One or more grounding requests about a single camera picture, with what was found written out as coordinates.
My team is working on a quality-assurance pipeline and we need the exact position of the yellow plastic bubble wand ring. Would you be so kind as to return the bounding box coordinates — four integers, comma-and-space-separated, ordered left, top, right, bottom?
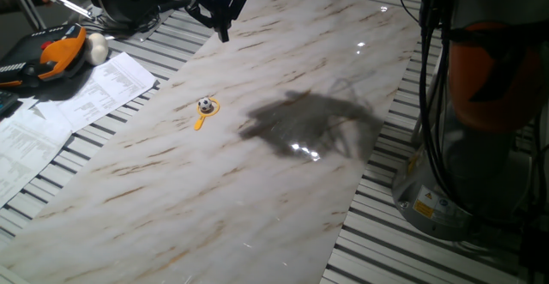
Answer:
193, 97, 221, 131

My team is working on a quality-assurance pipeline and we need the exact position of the white bone-shaped toy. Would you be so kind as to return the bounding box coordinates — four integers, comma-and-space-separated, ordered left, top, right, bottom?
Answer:
83, 33, 110, 66

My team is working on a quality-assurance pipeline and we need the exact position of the printed white paper sheet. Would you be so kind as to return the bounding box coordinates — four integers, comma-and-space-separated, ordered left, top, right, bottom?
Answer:
0, 97, 75, 208
57, 51, 158, 133

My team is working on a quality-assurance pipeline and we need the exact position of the silver metal rod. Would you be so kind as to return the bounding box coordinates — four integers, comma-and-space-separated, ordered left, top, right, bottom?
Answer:
42, 0, 96, 22

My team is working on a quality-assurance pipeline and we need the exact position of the orange black teach pendant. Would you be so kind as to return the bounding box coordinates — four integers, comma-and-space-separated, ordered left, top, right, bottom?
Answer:
0, 22, 87, 90

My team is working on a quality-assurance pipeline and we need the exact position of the black computer keyboard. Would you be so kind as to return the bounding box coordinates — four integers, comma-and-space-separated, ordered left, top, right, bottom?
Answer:
0, 89, 21, 118

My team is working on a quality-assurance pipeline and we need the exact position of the slanted aluminium frame post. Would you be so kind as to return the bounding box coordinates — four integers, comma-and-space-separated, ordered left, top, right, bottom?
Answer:
3, 0, 46, 31

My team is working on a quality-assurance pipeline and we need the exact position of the thick black cable bundle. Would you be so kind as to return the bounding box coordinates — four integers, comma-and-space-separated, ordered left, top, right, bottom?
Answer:
397, 0, 462, 210

